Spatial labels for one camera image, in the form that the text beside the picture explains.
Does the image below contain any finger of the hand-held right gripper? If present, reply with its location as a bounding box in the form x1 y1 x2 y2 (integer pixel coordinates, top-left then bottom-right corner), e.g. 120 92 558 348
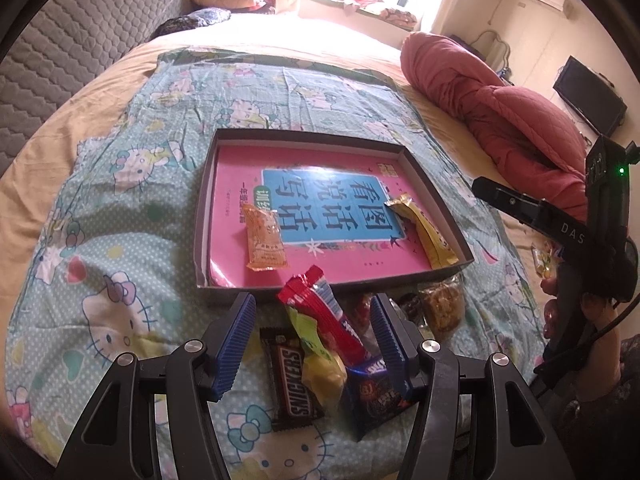
471 176 551 233

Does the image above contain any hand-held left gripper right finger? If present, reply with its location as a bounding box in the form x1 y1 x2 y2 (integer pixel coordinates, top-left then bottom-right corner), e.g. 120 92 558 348
369 292 576 480

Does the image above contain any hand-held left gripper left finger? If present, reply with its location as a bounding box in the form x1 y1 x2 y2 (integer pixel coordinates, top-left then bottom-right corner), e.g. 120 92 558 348
52 292 258 480

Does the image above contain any small snack red label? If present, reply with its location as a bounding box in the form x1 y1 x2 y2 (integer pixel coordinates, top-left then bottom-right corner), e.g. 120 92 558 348
350 295 374 332

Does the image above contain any dark brown candy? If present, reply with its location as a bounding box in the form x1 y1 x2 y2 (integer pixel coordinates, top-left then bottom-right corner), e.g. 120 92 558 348
397 292 426 321

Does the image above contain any blue cookie packet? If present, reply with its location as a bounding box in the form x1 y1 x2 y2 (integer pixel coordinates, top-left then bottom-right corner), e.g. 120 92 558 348
342 355 418 443

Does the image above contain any clear brown pastry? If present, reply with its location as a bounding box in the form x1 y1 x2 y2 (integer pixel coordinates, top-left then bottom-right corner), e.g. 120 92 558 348
417 275 466 333

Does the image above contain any brown chocolate bar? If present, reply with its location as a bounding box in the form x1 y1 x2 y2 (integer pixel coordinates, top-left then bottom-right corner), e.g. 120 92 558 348
259 327 326 433

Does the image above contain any red snack packet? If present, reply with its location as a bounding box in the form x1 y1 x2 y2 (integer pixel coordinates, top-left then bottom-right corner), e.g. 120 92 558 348
277 265 371 368

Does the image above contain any green yellow snack packet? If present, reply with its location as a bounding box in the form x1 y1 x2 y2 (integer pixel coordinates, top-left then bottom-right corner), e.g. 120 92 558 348
287 305 348 411

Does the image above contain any yellow snack bar packet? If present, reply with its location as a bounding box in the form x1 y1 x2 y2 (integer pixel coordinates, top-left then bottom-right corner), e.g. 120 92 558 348
384 194 460 270

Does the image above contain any orange snack packet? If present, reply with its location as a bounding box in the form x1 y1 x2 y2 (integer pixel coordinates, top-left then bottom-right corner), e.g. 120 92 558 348
243 203 292 272

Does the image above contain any shallow grey cardboard box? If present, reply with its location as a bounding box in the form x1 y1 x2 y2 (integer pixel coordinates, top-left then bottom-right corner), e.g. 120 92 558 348
192 128 475 307

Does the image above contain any person's right forearm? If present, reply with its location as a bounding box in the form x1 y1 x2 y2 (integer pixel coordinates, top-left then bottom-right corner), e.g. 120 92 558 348
565 325 640 411

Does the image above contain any person's right hand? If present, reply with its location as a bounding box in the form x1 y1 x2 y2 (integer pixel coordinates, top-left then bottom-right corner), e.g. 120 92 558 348
541 277 631 361

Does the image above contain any colourful candy packet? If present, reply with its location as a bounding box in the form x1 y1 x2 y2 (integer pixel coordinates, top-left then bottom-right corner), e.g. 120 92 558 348
531 242 564 279

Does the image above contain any pink book blue label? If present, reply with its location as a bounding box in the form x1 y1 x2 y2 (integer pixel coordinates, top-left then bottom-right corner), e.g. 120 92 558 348
207 146 433 288

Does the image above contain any pink quilt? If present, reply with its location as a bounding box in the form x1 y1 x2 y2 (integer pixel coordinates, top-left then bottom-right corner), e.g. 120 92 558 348
400 31 591 221

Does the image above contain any black television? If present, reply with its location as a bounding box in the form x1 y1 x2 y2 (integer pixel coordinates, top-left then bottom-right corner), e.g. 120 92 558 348
552 56 628 138

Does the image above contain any cat print blanket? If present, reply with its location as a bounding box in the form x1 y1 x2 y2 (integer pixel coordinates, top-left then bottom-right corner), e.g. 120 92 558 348
5 45 551 480

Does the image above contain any beige bed sheet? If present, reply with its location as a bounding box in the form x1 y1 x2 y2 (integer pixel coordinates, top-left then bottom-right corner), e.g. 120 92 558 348
0 10 556 461

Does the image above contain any dark patterned cloth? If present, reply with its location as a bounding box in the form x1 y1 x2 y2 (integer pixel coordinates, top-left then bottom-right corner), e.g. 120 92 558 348
150 7 231 41

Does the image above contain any grey quilted headboard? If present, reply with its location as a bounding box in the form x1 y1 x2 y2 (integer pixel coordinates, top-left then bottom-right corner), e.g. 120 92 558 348
0 0 196 161

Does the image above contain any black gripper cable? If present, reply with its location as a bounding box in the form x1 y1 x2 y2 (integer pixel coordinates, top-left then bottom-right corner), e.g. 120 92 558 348
534 295 638 376

